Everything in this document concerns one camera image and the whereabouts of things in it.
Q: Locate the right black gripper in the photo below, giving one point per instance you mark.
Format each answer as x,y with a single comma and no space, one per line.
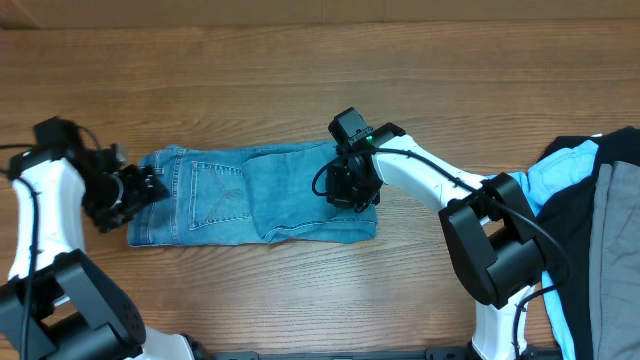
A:
338,197

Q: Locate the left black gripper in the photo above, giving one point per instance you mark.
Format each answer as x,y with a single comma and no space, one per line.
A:
143,190

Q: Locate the blue denim jeans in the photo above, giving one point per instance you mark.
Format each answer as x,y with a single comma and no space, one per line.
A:
251,195

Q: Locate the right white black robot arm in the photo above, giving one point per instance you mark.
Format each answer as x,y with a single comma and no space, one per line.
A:
497,250

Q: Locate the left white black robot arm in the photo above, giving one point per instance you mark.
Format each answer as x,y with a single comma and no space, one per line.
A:
57,303

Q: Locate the light blue shirt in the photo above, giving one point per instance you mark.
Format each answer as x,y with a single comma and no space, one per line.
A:
555,172

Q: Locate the black garment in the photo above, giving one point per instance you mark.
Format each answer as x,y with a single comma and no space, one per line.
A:
567,216

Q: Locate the grey garment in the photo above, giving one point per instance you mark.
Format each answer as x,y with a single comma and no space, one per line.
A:
614,263

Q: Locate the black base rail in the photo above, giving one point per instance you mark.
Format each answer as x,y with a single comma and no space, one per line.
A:
431,353

